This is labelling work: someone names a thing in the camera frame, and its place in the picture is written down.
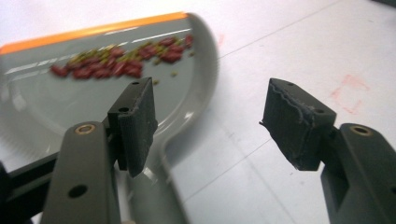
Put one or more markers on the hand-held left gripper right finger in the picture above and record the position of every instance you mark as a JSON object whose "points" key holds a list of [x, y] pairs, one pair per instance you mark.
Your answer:
{"points": [[297, 127]]}

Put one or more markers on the grey dustpan with orange edge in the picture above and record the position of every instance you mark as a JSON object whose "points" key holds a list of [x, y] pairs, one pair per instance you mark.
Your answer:
{"points": [[93, 99]]}

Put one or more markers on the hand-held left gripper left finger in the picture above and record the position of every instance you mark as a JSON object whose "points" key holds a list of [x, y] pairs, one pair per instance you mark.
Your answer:
{"points": [[135, 124]]}

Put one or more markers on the pile of red beans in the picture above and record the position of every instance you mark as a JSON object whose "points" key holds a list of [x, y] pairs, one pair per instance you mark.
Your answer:
{"points": [[124, 63]]}

